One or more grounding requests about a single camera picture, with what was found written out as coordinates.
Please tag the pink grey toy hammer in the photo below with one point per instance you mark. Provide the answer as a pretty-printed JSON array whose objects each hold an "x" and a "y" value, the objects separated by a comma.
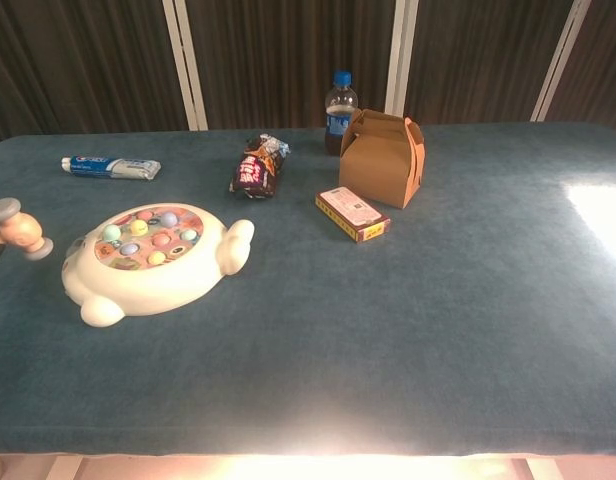
[{"x": 23, "y": 230}]

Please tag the white whack-a-mole toy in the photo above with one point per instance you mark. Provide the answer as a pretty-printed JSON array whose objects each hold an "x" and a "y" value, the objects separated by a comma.
[{"x": 153, "y": 280}]

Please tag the blue white toothpaste tube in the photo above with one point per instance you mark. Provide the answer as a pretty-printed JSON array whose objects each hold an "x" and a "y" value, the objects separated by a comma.
[{"x": 113, "y": 166}]

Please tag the dark brown curtain panel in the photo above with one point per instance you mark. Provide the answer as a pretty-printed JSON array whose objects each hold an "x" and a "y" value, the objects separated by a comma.
[
  {"x": 78, "y": 65},
  {"x": 598, "y": 55},
  {"x": 298, "y": 60},
  {"x": 483, "y": 50}
]

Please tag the dark brown snack bag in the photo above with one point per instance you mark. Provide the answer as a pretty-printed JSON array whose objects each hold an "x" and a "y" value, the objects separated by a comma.
[{"x": 258, "y": 167}]

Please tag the small red yellow box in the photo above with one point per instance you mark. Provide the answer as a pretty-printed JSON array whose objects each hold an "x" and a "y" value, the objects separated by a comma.
[{"x": 353, "y": 212}]

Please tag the cola bottle blue cap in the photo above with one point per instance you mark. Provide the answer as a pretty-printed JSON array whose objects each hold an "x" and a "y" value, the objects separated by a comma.
[{"x": 340, "y": 107}]

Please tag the brown cardboard gable box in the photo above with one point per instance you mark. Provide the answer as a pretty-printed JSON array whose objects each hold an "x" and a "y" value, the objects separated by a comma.
[{"x": 375, "y": 170}]

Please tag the white frame post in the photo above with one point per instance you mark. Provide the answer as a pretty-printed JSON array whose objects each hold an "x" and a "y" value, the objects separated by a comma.
[
  {"x": 188, "y": 65},
  {"x": 563, "y": 50},
  {"x": 402, "y": 50}
]

